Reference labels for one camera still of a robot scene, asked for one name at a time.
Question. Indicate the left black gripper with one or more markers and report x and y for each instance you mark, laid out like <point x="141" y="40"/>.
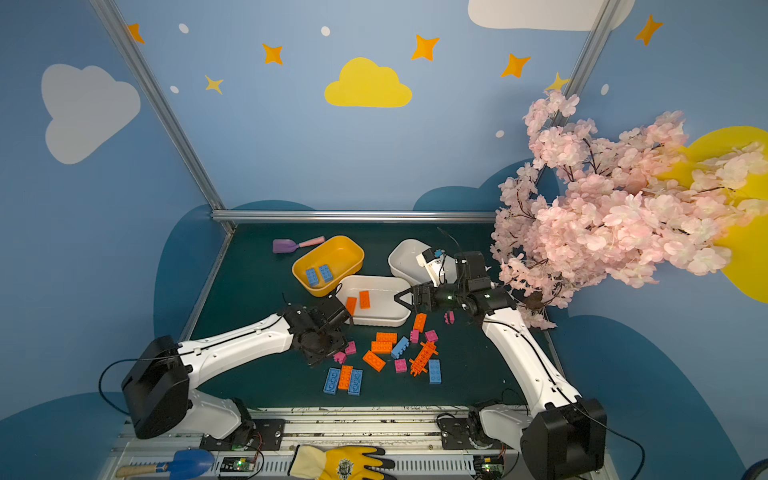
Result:
<point x="330" y="315"/>

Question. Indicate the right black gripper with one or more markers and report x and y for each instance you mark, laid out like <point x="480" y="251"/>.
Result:
<point x="420" y="297"/>

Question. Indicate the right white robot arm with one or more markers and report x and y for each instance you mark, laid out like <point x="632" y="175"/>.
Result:
<point x="561" y="435"/>

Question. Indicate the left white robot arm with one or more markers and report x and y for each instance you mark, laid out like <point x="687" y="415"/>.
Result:
<point x="161" y="390"/>

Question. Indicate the orange lego brick by bin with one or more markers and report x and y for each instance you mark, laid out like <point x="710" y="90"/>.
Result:
<point x="419" y="322"/>

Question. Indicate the white rear plastic bin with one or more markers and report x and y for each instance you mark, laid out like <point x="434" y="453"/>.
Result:
<point x="404" y="263"/>

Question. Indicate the white plastic bin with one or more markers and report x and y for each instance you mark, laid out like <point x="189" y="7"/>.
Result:
<point x="384" y="310"/>
<point x="404" y="263"/>

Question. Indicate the white front plastic bin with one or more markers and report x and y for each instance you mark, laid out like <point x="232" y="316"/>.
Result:
<point x="384" y="310"/>

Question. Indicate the orange lego brick center stack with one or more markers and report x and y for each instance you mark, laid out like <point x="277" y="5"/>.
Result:
<point x="384" y="342"/>

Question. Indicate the yellow plastic bin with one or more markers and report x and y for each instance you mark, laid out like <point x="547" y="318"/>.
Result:
<point x="344" y="257"/>

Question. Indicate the orange lego long assembly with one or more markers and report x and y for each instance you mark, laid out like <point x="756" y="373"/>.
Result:
<point x="419" y="364"/>

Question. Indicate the pink lego small bottom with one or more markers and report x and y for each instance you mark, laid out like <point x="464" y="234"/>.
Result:
<point x="401" y="365"/>

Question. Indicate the purple pink toy spatula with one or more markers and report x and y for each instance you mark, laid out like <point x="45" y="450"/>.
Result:
<point x="287" y="246"/>

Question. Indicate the yellow work glove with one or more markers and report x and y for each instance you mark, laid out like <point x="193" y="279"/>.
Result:
<point x="341" y="463"/>

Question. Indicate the green circuit board left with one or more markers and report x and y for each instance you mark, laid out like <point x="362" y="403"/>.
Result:
<point x="236" y="466"/>

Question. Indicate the circuit board right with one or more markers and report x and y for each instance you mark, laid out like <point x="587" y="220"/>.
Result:
<point x="488" y="467"/>

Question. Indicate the blue toy shovel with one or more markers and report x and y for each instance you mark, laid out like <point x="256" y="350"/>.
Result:
<point x="186" y="464"/>

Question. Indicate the pink cherry blossom tree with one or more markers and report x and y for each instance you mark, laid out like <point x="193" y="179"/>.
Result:
<point x="587" y="208"/>

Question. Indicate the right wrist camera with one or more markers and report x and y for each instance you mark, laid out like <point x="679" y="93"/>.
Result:
<point x="440" y="267"/>

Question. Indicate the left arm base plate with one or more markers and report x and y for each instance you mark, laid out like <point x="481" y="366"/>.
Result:
<point x="254" y="435"/>

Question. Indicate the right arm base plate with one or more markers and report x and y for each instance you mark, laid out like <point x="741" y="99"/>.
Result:
<point x="470" y="433"/>

